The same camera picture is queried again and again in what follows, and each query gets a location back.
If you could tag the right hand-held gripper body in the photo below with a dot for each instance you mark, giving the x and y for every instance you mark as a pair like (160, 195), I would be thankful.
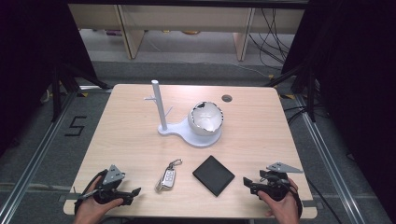
(275, 186)

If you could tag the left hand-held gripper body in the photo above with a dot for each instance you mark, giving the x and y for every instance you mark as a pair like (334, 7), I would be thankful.
(110, 179)

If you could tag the silver car key fob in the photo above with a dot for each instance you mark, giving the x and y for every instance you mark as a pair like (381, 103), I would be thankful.
(167, 179)

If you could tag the black wallet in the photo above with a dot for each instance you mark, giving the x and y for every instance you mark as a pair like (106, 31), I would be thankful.
(213, 175)

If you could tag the white stand with pole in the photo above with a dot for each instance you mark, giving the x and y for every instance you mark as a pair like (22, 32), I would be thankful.
(174, 129)

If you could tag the white bowl with silver inside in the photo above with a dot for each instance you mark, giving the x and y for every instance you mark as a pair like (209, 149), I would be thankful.
(206, 119)

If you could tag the person's right hand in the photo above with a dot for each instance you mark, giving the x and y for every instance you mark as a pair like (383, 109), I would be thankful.
(286, 208)

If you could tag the person's left hand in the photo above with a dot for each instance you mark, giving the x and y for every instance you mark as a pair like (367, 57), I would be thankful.
(88, 208)

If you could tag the grey tape strip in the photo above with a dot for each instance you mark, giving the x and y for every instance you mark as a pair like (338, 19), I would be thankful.
(308, 203)

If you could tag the black metal stand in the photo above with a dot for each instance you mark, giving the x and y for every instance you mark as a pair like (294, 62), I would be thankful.
(306, 84)
(62, 84)

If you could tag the black curtain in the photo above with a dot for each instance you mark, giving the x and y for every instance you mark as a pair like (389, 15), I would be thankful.
(28, 46)
(358, 62)

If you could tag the beige wooden desk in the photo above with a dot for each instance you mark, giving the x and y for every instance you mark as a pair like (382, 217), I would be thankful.
(186, 17)

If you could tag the aluminium floor rail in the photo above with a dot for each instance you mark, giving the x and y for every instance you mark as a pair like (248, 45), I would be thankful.
(330, 161)
(34, 155)

